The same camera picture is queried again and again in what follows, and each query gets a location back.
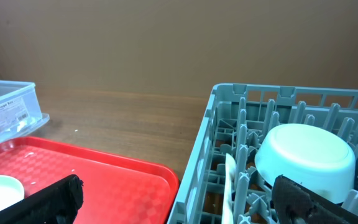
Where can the clear plastic bin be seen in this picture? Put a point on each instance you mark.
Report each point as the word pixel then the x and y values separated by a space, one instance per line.
pixel 20 112

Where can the grey dishwasher rack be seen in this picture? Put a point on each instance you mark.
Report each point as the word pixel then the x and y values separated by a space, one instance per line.
pixel 236 121

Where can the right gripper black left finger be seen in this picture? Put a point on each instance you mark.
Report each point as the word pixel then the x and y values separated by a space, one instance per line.
pixel 58 203

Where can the red plastic tray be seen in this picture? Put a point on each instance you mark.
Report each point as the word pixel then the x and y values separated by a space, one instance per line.
pixel 117 189

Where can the white plastic spoon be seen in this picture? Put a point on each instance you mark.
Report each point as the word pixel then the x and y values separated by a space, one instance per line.
pixel 230 171

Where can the mint green bowl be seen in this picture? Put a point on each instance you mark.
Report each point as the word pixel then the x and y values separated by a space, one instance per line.
pixel 310 156

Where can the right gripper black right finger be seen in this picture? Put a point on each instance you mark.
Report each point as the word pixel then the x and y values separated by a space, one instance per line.
pixel 294 203

